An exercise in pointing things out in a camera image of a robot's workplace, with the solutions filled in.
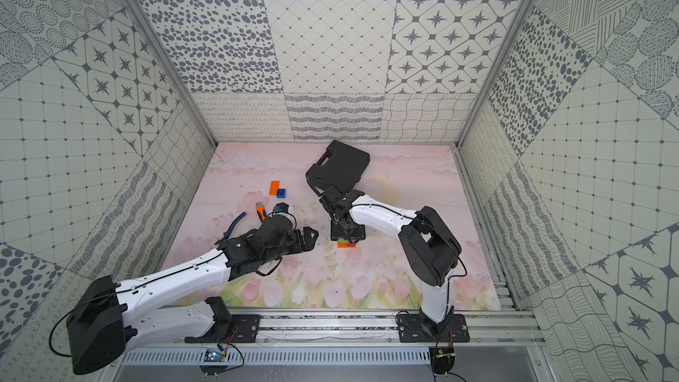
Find blue handled pliers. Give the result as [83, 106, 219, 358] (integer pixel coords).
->
[223, 212, 247, 240]

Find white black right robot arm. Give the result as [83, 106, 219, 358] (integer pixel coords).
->
[318, 187, 462, 325]

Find left controller board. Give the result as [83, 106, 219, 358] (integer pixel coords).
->
[199, 348, 228, 377]

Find orange handled tool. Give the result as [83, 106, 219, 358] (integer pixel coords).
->
[256, 202, 267, 222]

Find controller board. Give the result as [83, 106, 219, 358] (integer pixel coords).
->
[199, 348, 228, 377]
[429, 347, 455, 375]

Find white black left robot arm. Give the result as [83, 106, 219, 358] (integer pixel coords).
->
[65, 214, 319, 375]

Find black plastic carrying case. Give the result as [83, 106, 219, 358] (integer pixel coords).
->
[305, 140, 371, 196]

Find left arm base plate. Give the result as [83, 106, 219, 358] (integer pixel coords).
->
[184, 314, 262, 344]

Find right controller board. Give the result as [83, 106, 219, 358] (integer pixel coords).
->
[429, 347, 455, 375]

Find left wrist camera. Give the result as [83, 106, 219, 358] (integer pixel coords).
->
[273, 203, 289, 214]

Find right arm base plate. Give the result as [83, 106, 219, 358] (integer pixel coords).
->
[395, 313, 470, 343]

